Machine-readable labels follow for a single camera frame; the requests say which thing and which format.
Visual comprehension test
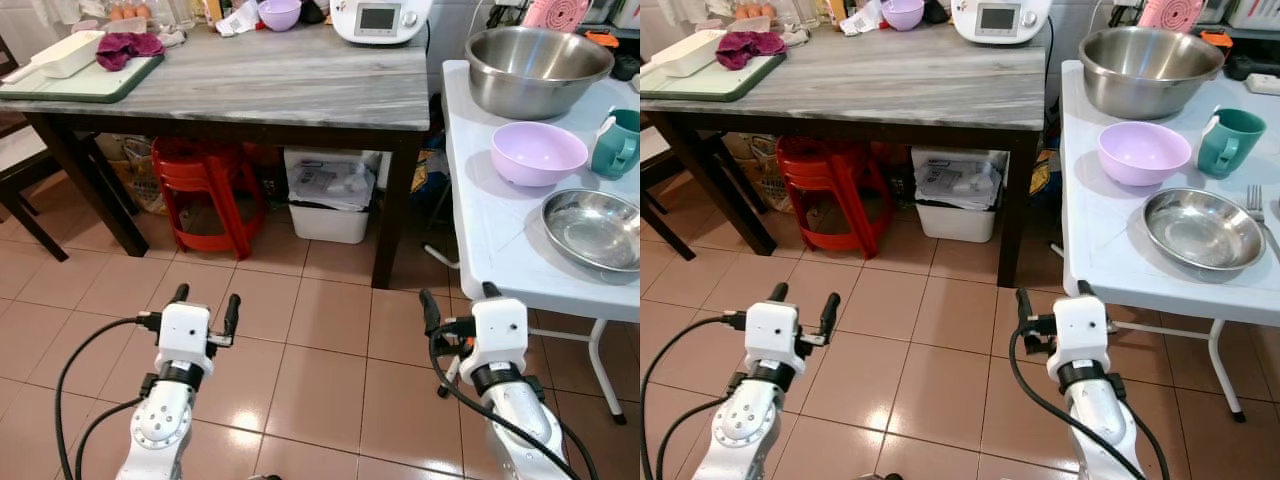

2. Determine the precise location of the white printed paper packet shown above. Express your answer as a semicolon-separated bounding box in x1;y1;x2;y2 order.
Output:
214;0;264;39
838;0;888;39

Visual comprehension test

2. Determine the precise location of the white plastic bin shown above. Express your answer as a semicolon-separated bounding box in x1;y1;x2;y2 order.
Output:
909;146;1007;244
284;147;382;245

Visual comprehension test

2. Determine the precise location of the teal mug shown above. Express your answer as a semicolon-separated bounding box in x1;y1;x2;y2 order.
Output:
589;107;641;182
1196;106;1268;182

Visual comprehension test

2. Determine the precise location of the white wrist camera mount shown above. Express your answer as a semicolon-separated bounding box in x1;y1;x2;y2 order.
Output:
743;299;802;364
1052;294;1110;364
155;302;214;367
470;297;529;367

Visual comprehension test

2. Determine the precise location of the large deep steel bowl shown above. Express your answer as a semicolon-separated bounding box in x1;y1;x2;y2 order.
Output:
1078;26;1227;122
465;27;617;122

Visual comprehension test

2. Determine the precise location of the magenta cloth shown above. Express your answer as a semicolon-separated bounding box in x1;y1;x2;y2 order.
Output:
715;29;789;72
95;31;167;72

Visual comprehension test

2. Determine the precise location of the large lilac plastic bowl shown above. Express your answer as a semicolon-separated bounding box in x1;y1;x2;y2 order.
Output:
1096;120;1194;188
489;121;590;189

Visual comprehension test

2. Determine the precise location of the short black left arm cable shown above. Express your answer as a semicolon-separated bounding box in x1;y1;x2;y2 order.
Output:
73;397;147;480
658;395;738;480

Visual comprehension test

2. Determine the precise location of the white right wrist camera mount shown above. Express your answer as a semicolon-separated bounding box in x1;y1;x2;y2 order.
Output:
470;297;529;367
1052;294;1110;364

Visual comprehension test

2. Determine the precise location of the red plastic stool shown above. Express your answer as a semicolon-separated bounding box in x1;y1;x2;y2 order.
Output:
150;137;268;262
775;136;896;262

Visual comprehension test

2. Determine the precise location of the long black left arm cable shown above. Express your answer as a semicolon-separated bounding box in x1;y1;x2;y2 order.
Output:
53;315;143;480
640;314;731;480

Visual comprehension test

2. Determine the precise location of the white rectangular container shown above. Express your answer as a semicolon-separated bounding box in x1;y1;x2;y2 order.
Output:
640;27;729;81
2;29;107;85

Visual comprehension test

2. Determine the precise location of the shallow steel dish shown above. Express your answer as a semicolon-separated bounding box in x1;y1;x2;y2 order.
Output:
1143;187;1268;272
541;188;641;274

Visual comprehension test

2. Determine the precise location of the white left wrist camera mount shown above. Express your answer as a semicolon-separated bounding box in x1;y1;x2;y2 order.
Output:
155;302;214;367
743;299;802;364

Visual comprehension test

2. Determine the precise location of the green rimmed cutting board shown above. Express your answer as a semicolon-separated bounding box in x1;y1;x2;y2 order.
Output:
0;53;167;105
640;52;787;104

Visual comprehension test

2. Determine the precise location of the white kitchen appliance with display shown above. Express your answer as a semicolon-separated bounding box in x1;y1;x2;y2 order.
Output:
329;0;434;47
950;0;1054;47

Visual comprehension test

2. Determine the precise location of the pink perforated item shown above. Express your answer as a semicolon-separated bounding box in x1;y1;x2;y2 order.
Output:
1137;0;1207;32
520;0;592;32

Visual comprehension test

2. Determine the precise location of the small purple bowl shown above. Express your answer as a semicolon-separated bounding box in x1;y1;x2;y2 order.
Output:
881;0;927;32
257;0;304;32

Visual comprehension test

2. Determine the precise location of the white folding table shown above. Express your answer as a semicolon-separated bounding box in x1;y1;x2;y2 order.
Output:
1052;60;1280;424
428;60;641;426

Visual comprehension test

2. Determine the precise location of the steel fork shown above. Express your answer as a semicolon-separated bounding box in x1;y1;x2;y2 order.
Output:
1245;184;1280;264

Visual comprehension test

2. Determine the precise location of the dark wooden chair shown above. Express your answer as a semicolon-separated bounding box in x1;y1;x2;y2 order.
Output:
640;124;698;263
0;35;73;264

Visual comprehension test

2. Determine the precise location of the dark table with marble top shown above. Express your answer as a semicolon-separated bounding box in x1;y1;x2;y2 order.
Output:
0;22;433;291
640;22;1048;291

